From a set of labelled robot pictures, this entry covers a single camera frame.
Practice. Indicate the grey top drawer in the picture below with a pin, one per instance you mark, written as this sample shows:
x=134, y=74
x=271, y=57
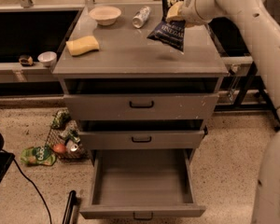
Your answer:
x=141, y=98

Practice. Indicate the black tray stand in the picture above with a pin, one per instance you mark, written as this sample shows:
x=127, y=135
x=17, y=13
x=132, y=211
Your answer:
x=242, y=89

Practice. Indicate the silver can in basket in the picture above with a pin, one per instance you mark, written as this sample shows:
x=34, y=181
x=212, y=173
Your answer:
x=71, y=146

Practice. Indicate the yellow sponge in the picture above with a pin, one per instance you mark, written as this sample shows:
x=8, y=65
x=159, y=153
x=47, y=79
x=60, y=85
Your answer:
x=82, y=45

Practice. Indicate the small white cup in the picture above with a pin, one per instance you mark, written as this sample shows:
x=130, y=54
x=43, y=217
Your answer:
x=48, y=58

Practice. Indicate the grey bottom drawer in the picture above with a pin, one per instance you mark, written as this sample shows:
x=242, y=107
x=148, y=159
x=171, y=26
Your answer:
x=142, y=184

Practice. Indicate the grey drawer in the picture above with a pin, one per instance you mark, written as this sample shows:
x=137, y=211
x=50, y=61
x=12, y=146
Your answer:
x=141, y=98
x=145, y=134
x=142, y=184

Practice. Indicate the grey drawer cabinet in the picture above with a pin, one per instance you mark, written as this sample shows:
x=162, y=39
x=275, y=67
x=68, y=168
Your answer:
x=126, y=52

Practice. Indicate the black bar on floor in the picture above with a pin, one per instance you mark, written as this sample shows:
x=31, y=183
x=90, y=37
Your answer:
x=71, y=211

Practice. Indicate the grey middle drawer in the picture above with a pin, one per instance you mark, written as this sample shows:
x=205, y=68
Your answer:
x=145, y=134

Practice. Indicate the beige bowl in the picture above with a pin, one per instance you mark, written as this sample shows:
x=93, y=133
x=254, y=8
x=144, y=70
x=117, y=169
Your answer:
x=105, y=15

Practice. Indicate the wire basket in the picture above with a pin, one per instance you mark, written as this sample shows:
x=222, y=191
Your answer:
x=53, y=139

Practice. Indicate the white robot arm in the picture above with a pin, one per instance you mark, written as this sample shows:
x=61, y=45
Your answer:
x=261, y=34

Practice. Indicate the green bottle in basket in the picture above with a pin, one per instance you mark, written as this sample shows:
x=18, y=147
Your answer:
x=69, y=133

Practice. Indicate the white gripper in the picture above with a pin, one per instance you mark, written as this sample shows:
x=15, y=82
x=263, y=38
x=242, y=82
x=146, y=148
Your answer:
x=192, y=8

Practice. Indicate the green chip bag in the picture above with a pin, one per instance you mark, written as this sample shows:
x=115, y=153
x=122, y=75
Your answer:
x=60, y=119

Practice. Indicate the green snack pouch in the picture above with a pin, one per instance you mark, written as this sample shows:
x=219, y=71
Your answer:
x=38, y=156

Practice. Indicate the red apple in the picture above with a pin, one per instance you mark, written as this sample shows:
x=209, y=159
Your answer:
x=59, y=148

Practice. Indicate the blue chip bag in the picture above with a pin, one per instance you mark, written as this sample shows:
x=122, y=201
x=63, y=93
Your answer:
x=170, y=33

